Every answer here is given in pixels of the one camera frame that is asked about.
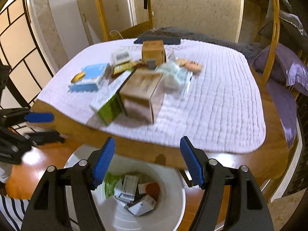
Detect white red blue medicine box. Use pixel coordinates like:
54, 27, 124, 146
111, 49, 133, 66

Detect green white carton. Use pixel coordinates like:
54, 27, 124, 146
90, 70, 131, 126

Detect small gold Loreal box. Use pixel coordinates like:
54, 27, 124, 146
141, 41, 166, 66

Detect blue white carton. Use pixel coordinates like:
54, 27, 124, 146
69, 63, 112, 92

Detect makeup puff sponges packet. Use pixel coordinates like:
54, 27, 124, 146
176, 59, 203, 74

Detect white trash bin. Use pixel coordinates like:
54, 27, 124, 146
63, 144, 187, 231

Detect dark blue smartphone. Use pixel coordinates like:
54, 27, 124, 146
134, 37, 181, 45

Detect purple pillow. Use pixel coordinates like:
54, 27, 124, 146
266, 43, 307, 149

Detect striped black white clothing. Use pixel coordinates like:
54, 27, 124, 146
0, 195, 30, 230

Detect grey brown duvet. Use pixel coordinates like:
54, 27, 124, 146
138, 27, 263, 64

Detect large brown cardboard box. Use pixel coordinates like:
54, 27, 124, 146
119, 69, 165, 124

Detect white quilted mat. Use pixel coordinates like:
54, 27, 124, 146
37, 39, 266, 153

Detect grey striped upper bedding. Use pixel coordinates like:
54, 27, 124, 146
258, 0, 307, 49

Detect plastic bag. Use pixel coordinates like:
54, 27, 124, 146
154, 60, 193, 99

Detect yellow biscuit packet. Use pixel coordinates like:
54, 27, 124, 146
111, 61, 148, 78

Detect shoji sliding screen door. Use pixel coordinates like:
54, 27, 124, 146
1, 0, 53, 109

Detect wooden table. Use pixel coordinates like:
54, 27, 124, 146
32, 70, 289, 179

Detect wooden bunk bed frame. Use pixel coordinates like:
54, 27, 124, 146
90, 0, 281, 86

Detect white closet doors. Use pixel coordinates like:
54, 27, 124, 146
49, 0, 136, 59

